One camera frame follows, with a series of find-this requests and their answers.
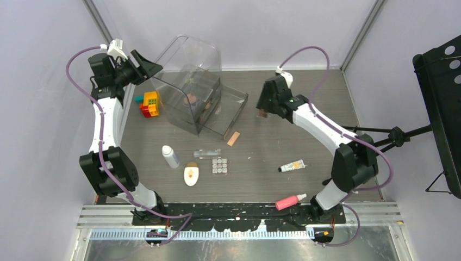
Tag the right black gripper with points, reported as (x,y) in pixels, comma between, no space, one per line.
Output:
(263,103)

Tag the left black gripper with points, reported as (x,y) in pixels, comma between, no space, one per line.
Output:
(149,69)

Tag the eyeshadow palette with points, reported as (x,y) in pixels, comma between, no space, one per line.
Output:
(262,114)

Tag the clear acrylic drawer organizer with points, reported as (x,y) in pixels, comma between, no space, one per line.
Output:
(190,66)

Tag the pink round powder puff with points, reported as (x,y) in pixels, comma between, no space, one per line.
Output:
(190,99)

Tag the purple eyelash curler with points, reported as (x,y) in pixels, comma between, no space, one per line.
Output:
(193,109)

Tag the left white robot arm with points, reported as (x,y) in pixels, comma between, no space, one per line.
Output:
(109,170)

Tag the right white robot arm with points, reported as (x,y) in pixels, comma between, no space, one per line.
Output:
(309,118)

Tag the colourful toy block stack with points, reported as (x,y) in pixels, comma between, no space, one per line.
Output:
(148,104)

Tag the peach concealer stick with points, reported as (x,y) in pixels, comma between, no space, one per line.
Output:
(233,139)

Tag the small printed cream tube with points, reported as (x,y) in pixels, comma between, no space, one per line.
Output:
(296,165)

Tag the white cylindrical bottle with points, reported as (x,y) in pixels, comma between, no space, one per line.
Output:
(170,156)

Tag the grey square sample palette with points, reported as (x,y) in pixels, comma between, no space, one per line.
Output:
(219,166)

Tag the clear small bottle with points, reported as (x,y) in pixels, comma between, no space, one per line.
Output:
(207,154)

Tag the pink spray bottle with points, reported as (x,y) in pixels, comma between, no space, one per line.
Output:
(289,201)

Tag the white oval compact case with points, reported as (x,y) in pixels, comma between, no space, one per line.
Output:
(191,173)

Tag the black tripod stand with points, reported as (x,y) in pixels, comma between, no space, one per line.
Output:
(396,135)

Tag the black perforated panel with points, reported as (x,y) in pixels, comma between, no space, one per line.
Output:
(438,74)

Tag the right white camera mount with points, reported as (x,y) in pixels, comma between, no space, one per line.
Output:
(286,75)

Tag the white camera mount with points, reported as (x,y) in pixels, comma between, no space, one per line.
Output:
(286,75)
(114,49)

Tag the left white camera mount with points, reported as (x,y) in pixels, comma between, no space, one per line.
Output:
(114,49)

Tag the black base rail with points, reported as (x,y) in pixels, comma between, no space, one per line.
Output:
(237,217)

